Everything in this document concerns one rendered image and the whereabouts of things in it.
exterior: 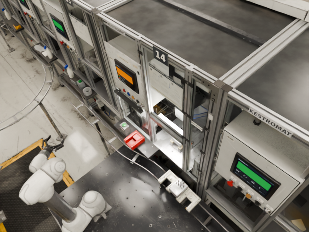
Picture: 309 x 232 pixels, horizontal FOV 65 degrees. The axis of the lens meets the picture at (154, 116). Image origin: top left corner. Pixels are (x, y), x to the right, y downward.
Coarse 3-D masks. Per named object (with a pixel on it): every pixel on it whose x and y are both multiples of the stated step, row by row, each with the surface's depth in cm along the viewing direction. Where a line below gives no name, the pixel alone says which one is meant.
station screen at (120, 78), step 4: (116, 64) 181; (116, 68) 185; (120, 68) 179; (124, 72) 179; (120, 76) 188; (120, 80) 193; (124, 80) 187; (132, 80) 175; (128, 84) 185; (132, 84) 180; (132, 88) 184
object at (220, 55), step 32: (128, 0) 178; (192, 0) 173; (224, 0) 170; (256, 0) 158; (288, 0) 148; (128, 32) 149; (160, 32) 150; (192, 32) 148; (224, 32) 145; (256, 32) 143; (288, 32) 137; (224, 64) 127; (160, 128) 238; (160, 160) 253
